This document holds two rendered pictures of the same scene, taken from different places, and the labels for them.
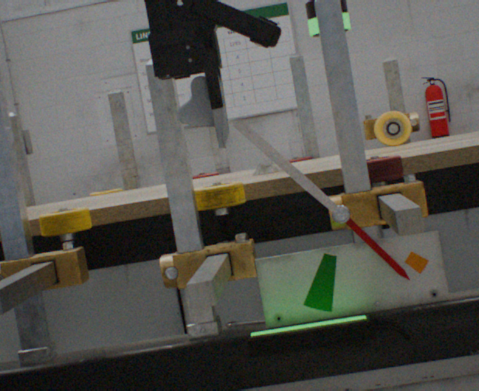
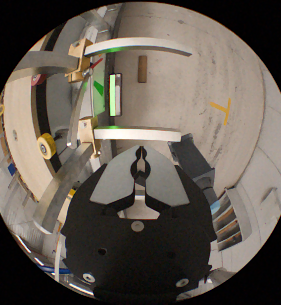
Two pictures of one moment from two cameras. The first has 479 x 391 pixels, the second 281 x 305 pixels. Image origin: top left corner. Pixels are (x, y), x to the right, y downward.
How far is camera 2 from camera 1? 1.23 m
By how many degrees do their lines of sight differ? 85
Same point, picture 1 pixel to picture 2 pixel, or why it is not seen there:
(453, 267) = not seen: hidden behind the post
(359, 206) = (84, 64)
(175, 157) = (70, 177)
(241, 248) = (91, 124)
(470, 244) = not seen: hidden behind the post
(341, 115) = (44, 61)
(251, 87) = not seen: outside the picture
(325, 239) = (48, 99)
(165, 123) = (61, 196)
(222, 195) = (51, 143)
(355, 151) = (64, 58)
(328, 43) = not seen: outside the picture
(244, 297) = (63, 126)
